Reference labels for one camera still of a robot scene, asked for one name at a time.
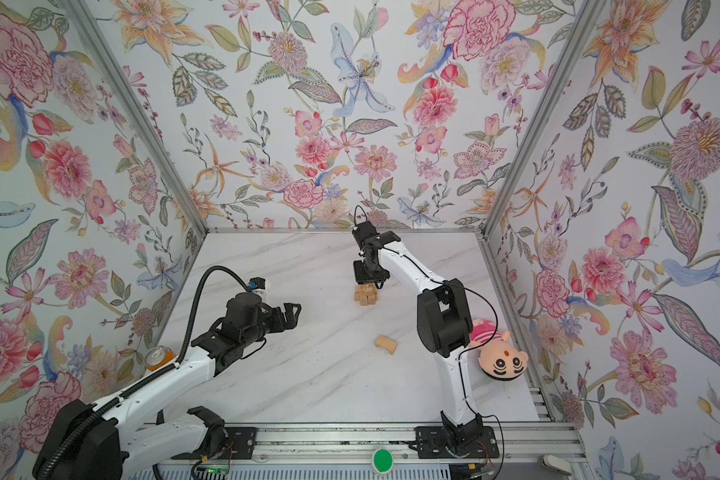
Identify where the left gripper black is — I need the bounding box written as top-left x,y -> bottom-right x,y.
241,300 -> 304,349

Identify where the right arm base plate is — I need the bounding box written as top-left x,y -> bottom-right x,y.
414,426 -> 501,460

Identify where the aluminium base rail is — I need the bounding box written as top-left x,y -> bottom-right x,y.
71,422 -> 589,480

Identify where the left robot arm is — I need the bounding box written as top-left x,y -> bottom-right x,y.
32,278 -> 302,479

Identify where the right corner aluminium post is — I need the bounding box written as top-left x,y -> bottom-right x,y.
481,1 -> 603,240

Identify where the arched wood block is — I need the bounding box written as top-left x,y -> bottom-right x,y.
375,335 -> 398,355
359,291 -> 378,302

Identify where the orange soda can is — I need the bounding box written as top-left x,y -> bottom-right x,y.
144,345 -> 176,372

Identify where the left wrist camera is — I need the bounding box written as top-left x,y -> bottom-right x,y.
249,277 -> 269,303

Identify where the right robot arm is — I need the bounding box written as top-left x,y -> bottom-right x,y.
352,221 -> 500,460

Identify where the white device on rail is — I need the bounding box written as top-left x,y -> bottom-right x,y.
539,455 -> 573,477

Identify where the pink plush toy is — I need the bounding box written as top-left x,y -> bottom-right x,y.
470,318 -> 529,382

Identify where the corner aluminium post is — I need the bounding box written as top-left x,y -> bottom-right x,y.
481,1 -> 603,240
61,0 -> 209,241

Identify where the printed wood block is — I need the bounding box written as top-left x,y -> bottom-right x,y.
358,284 -> 377,294

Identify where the green round button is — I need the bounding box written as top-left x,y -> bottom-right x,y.
371,448 -> 394,475

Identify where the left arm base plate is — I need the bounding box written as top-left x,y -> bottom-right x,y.
172,427 -> 258,461

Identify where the left corner aluminium post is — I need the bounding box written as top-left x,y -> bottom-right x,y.
61,0 -> 209,241

